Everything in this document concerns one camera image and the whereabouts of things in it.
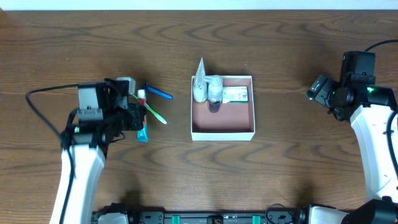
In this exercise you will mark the blue disposable razor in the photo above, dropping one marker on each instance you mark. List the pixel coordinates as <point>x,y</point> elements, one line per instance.
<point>161,93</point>

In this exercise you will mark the clear pump bottle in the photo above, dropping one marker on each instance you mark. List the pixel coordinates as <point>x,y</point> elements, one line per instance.
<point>215,92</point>

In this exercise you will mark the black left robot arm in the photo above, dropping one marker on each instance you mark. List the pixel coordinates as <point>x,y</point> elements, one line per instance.
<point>83,160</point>

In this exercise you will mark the green and white toothbrush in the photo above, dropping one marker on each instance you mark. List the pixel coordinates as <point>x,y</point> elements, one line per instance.
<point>155,113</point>

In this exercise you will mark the white and green small box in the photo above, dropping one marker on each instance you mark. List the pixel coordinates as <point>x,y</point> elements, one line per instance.
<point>235,94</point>

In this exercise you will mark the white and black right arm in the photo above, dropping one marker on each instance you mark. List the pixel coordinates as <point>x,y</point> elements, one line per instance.
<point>371,111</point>

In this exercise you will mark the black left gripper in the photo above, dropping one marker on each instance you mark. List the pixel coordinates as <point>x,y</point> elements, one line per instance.
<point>137,113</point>

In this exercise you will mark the white upright tube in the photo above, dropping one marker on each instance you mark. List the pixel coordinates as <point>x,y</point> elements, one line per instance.
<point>199,87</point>

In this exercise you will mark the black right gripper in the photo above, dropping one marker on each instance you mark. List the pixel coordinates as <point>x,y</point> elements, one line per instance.
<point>321,92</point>

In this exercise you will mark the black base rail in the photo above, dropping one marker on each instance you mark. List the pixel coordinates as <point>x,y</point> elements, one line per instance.
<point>123,214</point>

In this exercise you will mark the red and green toothpaste tube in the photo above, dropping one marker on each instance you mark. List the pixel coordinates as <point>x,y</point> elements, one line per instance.
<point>142,135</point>

